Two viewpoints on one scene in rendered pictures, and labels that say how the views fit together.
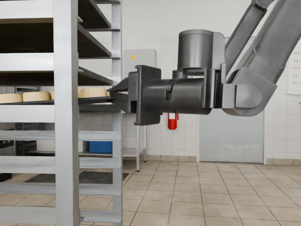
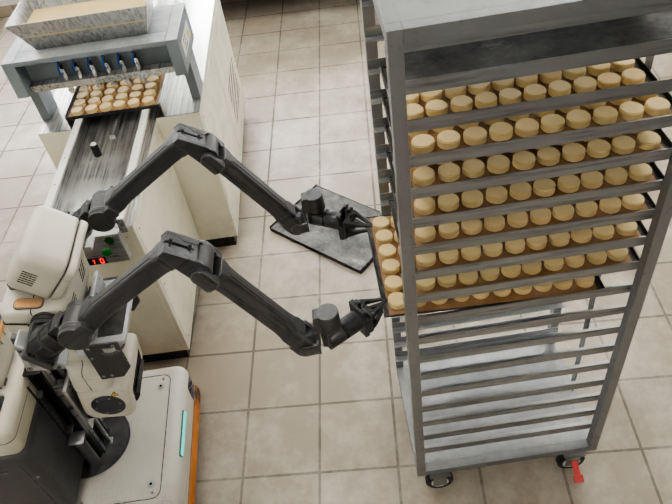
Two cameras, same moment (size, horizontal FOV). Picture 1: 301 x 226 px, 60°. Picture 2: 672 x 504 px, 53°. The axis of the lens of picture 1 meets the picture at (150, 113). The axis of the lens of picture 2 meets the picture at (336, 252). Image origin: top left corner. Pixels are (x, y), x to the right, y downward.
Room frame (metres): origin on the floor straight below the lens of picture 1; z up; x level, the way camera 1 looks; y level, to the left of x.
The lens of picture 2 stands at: (1.98, -0.10, 2.39)
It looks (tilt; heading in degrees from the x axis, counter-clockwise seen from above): 45 degrees down; 178
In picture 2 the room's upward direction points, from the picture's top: 10 degrees counter-clockwise
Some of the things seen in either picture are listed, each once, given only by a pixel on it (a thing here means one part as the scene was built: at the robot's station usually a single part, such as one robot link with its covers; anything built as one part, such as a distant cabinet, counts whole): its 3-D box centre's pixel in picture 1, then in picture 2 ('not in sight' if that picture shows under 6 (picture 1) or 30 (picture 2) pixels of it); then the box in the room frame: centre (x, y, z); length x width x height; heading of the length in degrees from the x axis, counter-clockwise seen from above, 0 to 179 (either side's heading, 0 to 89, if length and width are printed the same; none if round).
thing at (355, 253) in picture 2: not in sight; (337, 225); (-0.58, 0.04, 0.02); 0.60 x 0.40 x 0.03; 43
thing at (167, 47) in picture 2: not in sight; (110, 68); (-0.77, -0.82, 1.01); 0.72 x 0.33 x 0.34; 85
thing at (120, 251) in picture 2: not in sight; (93, 248); (0.10, -0.90, 0.77); 0.24 x 0.04 x 0.14; 85
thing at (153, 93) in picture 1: (160, 96); (336, 220); (0.45, -0.02, 0.99); 0.07 x 0.07 x 0.10; 57
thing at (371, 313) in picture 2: not in sight; (373, 310); (0.83, 0.02, 0.99); 0.09 x 0.07 x 0.07; 116
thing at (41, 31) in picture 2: not in sight; (89, 16); (-0.77, -0.82, 1.25); 0.56 x 0.29 x 0.14; 85
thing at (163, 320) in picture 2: not in sight; (136, 241); (-0.27, -0.86, 0.45); 0.70 x 0.34 x 0.90; 175
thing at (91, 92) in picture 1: (93, 93); (380, 223); (0.51, 0.11, 1.00); 0.05 x 0.05 x 0.02
